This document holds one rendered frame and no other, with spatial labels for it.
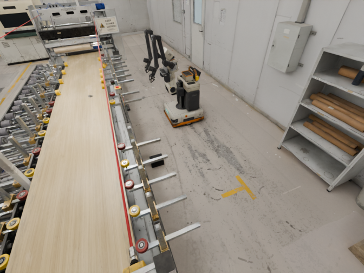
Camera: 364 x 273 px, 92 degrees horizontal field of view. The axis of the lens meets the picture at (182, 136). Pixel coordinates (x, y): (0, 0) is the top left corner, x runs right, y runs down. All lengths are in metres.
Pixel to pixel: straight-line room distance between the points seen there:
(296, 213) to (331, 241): 0.38
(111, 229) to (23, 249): 0.55
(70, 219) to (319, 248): 2.39
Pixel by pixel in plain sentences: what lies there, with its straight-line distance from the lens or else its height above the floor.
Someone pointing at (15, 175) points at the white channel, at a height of 1.03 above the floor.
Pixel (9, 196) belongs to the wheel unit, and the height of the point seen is 0.88.
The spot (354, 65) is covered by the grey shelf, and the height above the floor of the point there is 1.34.
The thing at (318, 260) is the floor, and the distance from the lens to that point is 2.56.
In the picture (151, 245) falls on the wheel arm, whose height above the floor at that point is 0.84.
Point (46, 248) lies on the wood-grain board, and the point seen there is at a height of 0.90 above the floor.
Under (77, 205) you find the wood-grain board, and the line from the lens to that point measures 1.67.
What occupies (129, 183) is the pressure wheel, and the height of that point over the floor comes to 0.91.
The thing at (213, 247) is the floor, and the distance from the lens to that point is 2.27.
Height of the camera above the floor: 2.16
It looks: 41 degrees down
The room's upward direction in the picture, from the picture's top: 3 degrees counter-clockwise
